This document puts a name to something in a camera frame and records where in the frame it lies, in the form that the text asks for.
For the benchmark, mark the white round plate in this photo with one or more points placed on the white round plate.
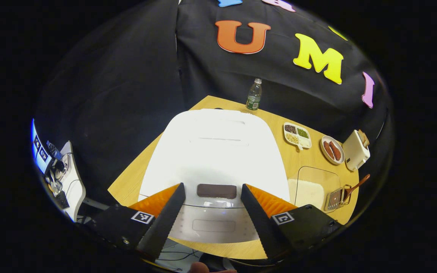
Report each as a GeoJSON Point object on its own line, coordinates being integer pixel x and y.
{"type": "Point", "coordinates": [323, 142]}

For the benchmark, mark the clear rice container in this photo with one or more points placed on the clear rice container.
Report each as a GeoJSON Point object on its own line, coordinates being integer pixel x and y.
{"type": "Point", "coordinates": [313, 189]}

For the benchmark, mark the brown meat piece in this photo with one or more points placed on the brown meat piece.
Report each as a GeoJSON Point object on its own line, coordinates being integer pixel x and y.
{"type": "Point", "coordinates": [328, 150]}
{"type": "Point", "coordinates": [336, 151]}

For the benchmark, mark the white toaster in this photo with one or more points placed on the white toaster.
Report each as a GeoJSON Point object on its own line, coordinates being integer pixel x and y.
{"type": "Point", "coordinates": [355, 155]}

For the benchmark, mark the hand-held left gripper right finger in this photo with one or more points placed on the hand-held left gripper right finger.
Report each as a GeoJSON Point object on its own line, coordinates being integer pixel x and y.
{"type": "Point", "coordinates": [260, 223]}

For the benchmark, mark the white divided grain dish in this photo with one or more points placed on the white divided grain dish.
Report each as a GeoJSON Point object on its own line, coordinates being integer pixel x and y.
{"type": "Point", "coordinates": [305, 142]}

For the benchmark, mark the white rice cooker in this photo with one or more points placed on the white rice cooker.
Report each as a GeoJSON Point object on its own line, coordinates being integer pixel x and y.
{"type": "Point", "coordinates": [214, 151]}

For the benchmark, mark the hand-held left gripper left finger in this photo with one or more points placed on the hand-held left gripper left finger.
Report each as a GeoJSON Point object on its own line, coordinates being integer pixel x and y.
{"type": "Point", "coordinates": [165, 223]}

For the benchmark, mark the white side desk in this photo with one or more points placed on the white side desk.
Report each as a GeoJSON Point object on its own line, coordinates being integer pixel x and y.
{"type": "Point", "coordinates": [76, 189]}

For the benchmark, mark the brown wooden spoon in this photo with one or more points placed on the brown wooden spoon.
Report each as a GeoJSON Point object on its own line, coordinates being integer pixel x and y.
{"type": "Point", "coordinates": [357, 185]}

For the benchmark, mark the lit computer screen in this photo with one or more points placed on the lit computer screen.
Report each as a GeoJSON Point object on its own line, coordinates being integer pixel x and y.
{"type": "Point", "coordinates": [40, 149]}

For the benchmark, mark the clear plastic water bottle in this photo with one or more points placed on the clear plastic water bottle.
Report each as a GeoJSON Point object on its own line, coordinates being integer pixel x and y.
{"type": "Point", "coordinates": [253, 96]}

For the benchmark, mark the toasted bread slice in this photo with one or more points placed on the toasted bread slice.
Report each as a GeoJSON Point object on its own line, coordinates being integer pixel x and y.
{"type": "Point", "coordinates": [363, 138]}

